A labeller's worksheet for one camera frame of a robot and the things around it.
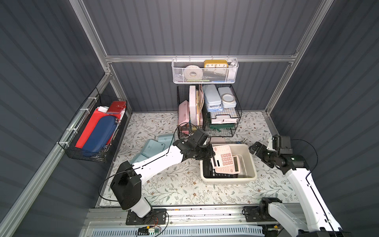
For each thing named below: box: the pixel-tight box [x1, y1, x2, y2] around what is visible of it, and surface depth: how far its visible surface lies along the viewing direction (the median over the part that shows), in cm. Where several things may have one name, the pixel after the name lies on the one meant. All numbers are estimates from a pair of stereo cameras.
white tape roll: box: [183, 65, 203, 81], surface depth 86 cm
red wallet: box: [107, 100, 127, 115], surface depth 81 cm
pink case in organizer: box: [178, 99, 190, 127], surface depth 104 cm
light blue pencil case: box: [202, 83, 224, 112], surface depth 95 cm
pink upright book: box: [189, 85, 197, 126], surface depth 96 cm
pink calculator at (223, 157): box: [210, 144, 234, 169], surface depth 81 cm
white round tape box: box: [217, 86, 237, 109], surface depth 99 cm
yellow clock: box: [203, 59, 229, 69], surface depth 90 cm
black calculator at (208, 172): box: [202, 158, 239, 179], surface depth 86 cm
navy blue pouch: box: [81, 115, 117, 155], surface depth 70 cm
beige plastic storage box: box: [199, 143, 258, 183], surface depth 86 cm
